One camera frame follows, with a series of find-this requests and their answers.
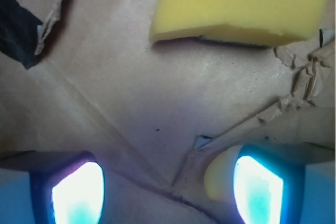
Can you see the yellow rubber duck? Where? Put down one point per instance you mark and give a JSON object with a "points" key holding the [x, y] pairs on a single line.
{"points": [[218, 177]]}

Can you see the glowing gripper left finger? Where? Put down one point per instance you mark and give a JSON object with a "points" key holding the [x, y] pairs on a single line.
{"points": [[66, 187]]}

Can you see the yellow sponge wedge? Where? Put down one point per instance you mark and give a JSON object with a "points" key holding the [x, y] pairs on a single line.
{"points": [[268, 23]]}

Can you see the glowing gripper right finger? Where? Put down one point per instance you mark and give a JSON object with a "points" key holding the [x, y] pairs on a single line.
{"points": [[268, 182]]}

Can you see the brown paper bin liner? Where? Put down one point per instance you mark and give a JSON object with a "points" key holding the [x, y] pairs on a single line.
{"points": [[155, 115]]}

